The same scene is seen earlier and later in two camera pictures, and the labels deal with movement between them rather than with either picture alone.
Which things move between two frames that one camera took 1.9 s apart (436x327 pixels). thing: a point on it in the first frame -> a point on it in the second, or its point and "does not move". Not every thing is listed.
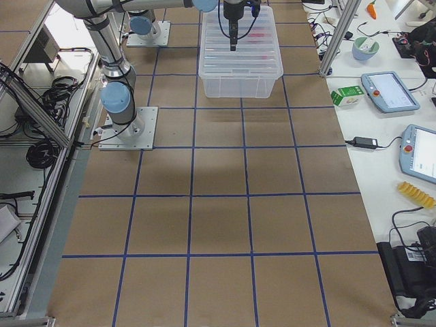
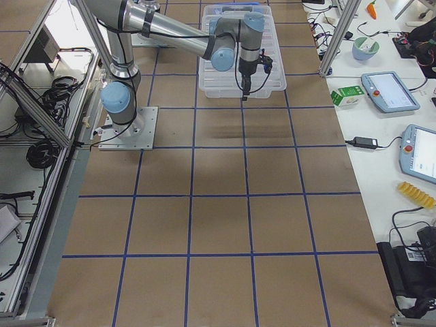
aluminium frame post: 348,13 does not move
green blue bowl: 364,48 does not move
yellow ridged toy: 419,197 does not move
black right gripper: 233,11 -> 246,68
